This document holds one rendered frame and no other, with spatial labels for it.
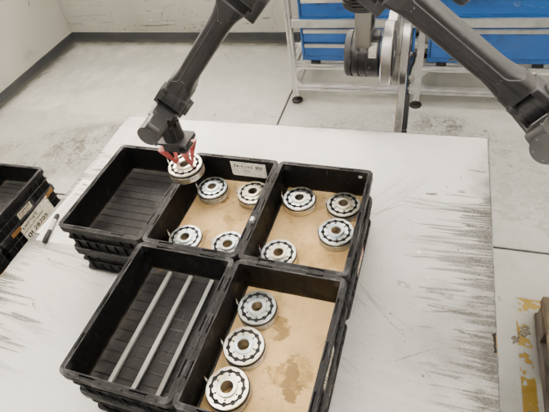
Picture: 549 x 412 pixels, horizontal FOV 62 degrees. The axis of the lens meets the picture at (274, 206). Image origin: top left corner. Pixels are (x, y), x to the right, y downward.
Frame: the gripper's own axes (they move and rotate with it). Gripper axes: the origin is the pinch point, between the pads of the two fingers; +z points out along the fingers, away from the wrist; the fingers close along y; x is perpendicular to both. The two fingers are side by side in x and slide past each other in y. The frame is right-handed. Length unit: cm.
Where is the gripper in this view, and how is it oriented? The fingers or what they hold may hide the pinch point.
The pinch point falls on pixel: (184, 161)
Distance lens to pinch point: 136.7
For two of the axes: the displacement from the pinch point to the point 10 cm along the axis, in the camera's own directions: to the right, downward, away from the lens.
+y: 9.4, 1.4, -3.3
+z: 1.5, 6.8, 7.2
